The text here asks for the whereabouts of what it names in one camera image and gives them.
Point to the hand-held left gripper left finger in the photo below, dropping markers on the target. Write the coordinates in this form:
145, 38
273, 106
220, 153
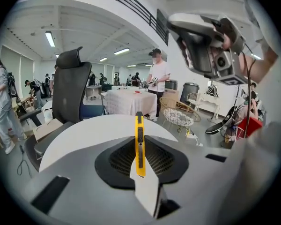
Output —
79, 172

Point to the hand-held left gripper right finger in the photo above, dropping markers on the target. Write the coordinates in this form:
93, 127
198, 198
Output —
196, 172

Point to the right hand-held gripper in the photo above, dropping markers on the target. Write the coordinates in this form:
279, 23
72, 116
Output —
234, 64

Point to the yellow utility knife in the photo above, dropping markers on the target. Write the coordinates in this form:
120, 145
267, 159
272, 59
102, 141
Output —
140, 125

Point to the person's right forearm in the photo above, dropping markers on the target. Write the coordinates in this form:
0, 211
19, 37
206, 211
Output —
260, 64

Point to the person's right hand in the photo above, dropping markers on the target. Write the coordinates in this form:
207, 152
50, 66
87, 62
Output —
227, 41

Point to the white power strip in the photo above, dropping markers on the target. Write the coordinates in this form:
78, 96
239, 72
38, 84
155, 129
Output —
192, 137

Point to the black bin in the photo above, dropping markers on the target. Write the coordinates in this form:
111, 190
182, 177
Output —
171, 84
190, 90

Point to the brown cardboard box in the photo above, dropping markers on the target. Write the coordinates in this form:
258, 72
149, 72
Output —
48, 129

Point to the large printed cardboard box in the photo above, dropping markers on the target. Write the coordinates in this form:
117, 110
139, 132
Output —
171, 94

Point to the black railing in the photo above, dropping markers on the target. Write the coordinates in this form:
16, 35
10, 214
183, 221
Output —
140, 10

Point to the white console table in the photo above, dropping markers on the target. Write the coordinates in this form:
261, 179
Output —
210, 99

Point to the blue chair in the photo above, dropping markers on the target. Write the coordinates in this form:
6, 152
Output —
92, 110

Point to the person's light grey shirt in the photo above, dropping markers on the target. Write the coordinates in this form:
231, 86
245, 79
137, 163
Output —
260, 160

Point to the white jug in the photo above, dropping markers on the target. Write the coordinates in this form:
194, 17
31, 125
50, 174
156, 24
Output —
47, 116

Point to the red box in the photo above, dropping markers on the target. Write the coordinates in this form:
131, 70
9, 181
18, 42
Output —
249, 126

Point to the ceiling tube light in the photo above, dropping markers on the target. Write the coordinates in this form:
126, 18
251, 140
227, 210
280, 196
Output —
121, 51
49, 39

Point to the red plate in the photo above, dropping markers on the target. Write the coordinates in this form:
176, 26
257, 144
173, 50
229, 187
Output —
137, 92

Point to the black mesh office chair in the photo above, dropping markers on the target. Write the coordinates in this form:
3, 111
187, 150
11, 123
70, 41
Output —
70, 90

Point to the table with checked tablecloth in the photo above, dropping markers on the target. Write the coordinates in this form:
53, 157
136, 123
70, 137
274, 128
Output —
128, 104

